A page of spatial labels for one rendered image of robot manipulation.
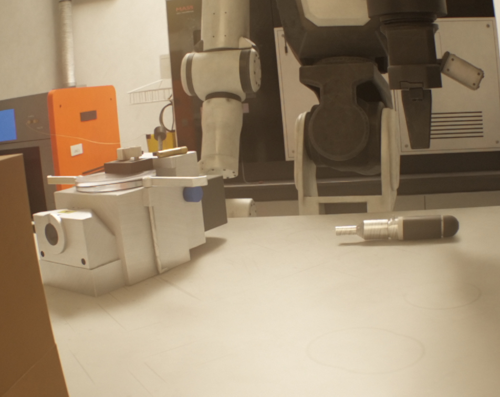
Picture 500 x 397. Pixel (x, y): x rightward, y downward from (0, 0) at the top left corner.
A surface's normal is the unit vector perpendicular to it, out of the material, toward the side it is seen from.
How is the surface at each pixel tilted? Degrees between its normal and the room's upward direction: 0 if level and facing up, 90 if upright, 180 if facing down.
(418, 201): 90
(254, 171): 90
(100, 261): 90
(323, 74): 77
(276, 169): 90
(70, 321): 0
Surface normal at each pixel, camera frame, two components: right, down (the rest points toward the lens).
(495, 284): -0.09, -0.98
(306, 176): 0.93, -0.03
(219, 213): 0.83, 0.01
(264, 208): -0.25, 0.17
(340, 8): -0.20, -0.06
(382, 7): -0.79, 0.16
